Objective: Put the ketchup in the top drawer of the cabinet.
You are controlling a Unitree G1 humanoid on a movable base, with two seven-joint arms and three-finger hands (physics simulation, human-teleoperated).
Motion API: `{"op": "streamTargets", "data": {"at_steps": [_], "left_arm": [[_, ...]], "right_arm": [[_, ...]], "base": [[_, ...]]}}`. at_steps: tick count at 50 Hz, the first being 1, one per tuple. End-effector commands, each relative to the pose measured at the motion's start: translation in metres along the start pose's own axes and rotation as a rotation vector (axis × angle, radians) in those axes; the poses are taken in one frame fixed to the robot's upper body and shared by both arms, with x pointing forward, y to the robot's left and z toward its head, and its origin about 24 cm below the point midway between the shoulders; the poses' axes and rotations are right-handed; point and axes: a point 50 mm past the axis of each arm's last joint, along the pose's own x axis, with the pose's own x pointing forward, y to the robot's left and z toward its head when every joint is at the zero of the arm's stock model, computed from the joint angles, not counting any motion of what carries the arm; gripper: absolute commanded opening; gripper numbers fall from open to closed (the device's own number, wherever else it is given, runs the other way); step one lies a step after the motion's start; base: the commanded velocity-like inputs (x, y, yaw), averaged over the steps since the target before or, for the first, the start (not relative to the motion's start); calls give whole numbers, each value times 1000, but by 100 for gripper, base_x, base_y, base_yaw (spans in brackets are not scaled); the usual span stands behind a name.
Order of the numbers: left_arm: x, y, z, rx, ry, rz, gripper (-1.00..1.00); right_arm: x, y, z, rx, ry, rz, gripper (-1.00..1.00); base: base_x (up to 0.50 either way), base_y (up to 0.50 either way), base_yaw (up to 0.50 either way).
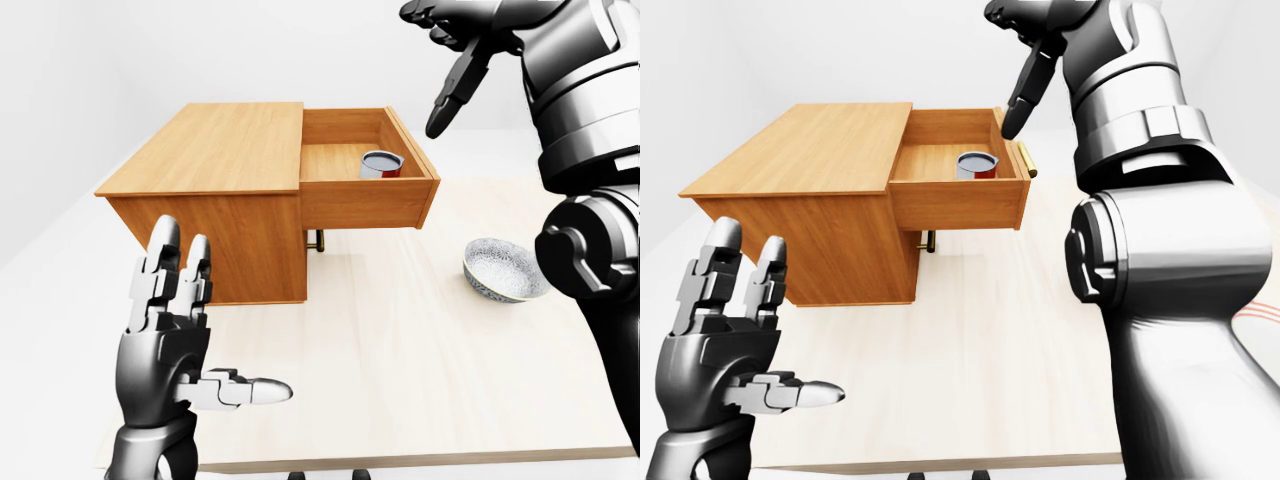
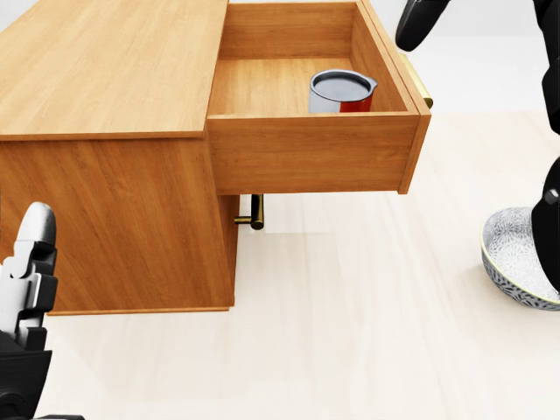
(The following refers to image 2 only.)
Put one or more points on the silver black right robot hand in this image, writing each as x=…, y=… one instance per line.
x=415, y=26

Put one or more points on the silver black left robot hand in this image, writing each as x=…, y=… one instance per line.
x=32, y=280

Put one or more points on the wooden cabinet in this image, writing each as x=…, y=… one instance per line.
x=109, y=219

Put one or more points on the wooden cabinet drawer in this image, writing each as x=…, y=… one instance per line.
x=306, y=153
x=228, y=262

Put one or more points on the red and silver tin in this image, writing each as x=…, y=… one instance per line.
x=339, y=89

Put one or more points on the blue patterned bowl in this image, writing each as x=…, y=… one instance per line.
x=512, y=258

